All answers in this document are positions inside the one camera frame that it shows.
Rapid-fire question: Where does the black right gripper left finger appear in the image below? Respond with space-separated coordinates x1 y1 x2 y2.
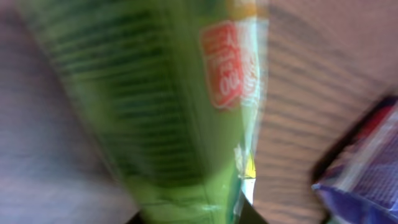
126 212 146 224

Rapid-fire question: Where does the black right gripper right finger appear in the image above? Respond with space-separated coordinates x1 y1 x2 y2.
238 192 267 224

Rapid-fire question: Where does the purple snack packet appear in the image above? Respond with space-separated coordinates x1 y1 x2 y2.
311 95 397 224

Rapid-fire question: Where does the green yellow sachet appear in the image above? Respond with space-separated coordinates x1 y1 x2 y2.
17 0 269 224

